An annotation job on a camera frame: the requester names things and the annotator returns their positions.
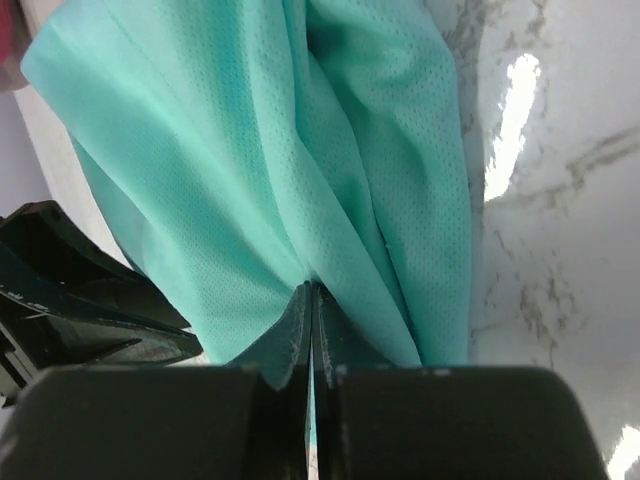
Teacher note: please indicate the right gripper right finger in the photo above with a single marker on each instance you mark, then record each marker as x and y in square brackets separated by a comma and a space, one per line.
[376, 420]

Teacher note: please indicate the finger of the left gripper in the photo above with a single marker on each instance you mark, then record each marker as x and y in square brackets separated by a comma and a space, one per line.
[66, 301]

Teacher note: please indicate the clear plastic bin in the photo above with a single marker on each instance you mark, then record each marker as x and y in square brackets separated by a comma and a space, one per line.
[12, 78]

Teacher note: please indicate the magenta t shirt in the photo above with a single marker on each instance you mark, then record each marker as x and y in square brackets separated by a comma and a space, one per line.
[15, 34]

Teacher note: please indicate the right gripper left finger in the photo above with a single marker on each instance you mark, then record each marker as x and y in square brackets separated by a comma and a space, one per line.
[242, 420]

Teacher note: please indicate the teal t shirt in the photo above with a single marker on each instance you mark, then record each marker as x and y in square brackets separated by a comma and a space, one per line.
[237, 149]

